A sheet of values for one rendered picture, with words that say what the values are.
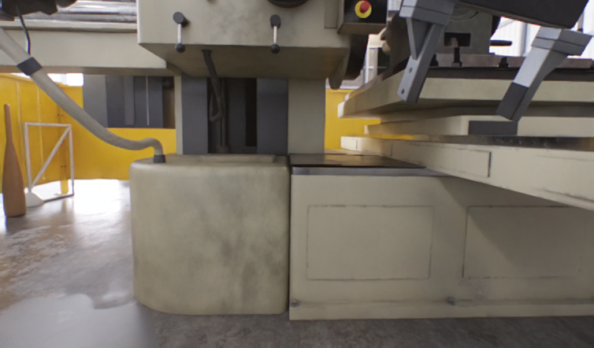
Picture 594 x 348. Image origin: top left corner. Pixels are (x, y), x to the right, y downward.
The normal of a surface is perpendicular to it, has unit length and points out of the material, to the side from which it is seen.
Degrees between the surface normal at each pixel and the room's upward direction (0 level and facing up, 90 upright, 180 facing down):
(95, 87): 90
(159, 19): 90
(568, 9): 113
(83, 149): 90
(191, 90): 90
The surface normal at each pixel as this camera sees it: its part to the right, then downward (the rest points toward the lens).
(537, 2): 0.08, 0.48
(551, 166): -1.00, -0.01
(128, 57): 0.04, 0.10
